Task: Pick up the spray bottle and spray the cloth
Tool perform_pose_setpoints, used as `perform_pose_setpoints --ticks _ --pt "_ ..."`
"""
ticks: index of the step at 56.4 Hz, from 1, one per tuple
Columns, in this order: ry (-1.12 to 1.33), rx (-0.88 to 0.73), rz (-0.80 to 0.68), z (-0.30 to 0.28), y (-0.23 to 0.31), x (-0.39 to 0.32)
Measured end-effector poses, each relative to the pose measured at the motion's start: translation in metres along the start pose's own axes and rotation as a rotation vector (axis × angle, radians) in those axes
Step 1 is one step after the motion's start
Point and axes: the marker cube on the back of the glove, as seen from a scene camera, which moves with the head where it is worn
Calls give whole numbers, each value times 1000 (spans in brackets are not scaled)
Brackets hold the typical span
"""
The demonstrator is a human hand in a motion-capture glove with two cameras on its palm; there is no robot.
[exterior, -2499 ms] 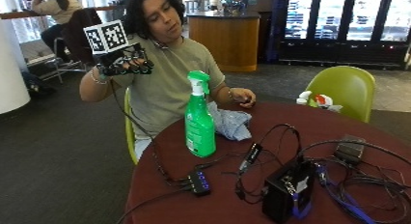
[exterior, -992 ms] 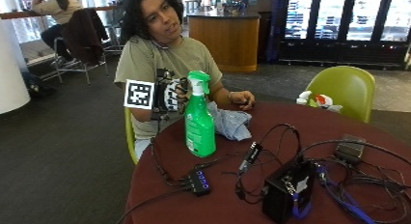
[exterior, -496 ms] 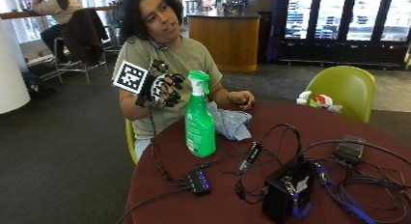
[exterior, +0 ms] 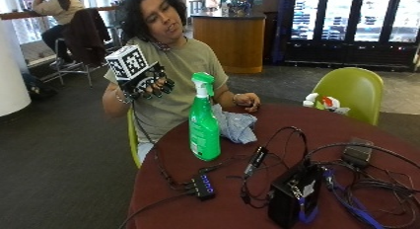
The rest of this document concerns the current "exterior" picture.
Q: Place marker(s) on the the person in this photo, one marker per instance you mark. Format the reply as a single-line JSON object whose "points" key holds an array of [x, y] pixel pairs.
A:
{"points": [[174, 67]]}

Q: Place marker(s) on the white marker cube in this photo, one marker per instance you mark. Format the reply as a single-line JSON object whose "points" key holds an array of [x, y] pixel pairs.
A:
{"points": [[126, 61]]}

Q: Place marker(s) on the green spray bottle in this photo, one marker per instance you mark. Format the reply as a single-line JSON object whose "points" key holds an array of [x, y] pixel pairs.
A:
{"points": [[203, 123]]}

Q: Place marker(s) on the green chair behind person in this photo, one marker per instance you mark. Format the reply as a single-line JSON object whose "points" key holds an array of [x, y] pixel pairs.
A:
{"points": [[132, 137]]}

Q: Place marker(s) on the metal chair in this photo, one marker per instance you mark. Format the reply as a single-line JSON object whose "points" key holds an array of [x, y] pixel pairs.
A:
{"points": [[71, 66]]}

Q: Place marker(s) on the wooden round counter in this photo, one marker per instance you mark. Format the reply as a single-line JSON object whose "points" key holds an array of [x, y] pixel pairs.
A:
{"points": [[229, 41]]}

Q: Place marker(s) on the blue cloth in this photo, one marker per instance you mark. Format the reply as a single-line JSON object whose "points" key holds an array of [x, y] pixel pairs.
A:
{"points": [[235, 123]]}

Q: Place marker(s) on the dark jacket on chair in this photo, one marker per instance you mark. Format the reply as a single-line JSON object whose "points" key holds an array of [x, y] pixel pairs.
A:
{"points": [[85, 35]]}

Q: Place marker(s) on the dark bag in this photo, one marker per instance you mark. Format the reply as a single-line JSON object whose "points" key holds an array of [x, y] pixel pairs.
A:
{"points": [[37, 86]]}

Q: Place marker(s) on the black adapter dongle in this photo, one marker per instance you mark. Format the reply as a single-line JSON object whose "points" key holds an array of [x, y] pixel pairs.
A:
{"points": [[257, 158]]}

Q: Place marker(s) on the black usb hub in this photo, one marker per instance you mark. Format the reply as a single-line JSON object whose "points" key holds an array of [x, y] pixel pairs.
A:
{"points": [[202, 187]]}

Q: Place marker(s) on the wooden bar counter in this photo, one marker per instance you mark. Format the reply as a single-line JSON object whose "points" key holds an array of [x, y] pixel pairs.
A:
{"points": [[51, 12]]}

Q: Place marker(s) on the white column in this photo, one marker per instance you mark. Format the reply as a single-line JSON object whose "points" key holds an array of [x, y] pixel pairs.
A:
{"points": [[11, 64]]}

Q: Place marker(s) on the white spray bottle red trigger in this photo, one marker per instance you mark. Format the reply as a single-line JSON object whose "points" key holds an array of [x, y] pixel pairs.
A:
{"points": [[325, 104]]}

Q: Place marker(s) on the black box device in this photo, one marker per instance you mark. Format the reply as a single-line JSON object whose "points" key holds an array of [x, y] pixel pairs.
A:
{"points": [[293, 196]]}

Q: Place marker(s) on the glass door refrigerator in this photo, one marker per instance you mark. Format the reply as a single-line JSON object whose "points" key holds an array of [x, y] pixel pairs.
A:
{"points": [[353, 28]]}

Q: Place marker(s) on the grey power brick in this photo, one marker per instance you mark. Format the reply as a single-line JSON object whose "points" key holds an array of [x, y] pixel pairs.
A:
{"points": [[357, 151]]}

